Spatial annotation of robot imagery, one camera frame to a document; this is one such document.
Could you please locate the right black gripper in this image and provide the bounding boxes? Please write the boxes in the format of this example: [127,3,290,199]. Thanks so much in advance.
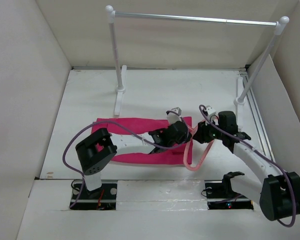
[191,117,226,144]

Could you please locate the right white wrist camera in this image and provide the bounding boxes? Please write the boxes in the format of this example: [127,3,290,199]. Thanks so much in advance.
[204,105,219,125]

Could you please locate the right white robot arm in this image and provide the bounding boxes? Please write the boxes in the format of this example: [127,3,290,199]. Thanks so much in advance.
[193,105,300,228]

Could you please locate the pink plastic hanger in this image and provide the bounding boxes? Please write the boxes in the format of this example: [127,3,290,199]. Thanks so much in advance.
[182,125,214,172]

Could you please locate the aluminium rail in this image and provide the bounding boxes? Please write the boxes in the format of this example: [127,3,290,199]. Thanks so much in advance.
[239,66,276,161]

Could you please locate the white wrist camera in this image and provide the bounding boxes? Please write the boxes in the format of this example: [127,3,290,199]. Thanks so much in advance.
[204,105,219,125]
[166,107,182,125]

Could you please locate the white clothes rack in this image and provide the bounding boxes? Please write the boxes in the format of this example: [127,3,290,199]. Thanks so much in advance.
[105,5,290,130]

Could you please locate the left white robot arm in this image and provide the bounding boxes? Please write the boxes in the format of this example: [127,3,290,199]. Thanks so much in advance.
[75,120,192,199]

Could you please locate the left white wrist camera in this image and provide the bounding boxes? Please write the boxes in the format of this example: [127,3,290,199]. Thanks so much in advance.
[166,107,182,125]

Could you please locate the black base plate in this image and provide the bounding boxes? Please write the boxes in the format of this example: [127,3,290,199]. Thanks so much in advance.
[69,181,118,211]
[201,181,254,210]

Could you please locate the magenta trousers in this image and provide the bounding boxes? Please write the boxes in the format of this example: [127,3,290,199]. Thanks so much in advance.
[91,117,186,165]

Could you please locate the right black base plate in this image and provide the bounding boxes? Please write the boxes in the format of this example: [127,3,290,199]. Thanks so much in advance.
[201,181,254,210]

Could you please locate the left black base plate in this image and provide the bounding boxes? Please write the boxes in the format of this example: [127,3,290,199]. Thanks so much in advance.
[69,181,118,211]

